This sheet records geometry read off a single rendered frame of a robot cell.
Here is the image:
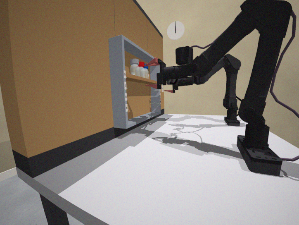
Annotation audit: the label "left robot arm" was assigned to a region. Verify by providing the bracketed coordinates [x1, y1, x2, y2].
[173, 0, 292, 165]

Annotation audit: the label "grey rectangular rack frame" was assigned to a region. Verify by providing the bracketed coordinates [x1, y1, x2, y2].
[109, 35, 161, 129]

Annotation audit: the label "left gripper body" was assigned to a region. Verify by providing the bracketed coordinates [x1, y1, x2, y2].
[157, 58, 176, 89]

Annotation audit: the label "white bottle with red cap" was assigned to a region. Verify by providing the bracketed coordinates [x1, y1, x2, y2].
[139, 62, 145, 78]

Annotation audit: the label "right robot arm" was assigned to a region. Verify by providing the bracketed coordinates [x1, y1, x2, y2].
[183, 54, 241, 124]

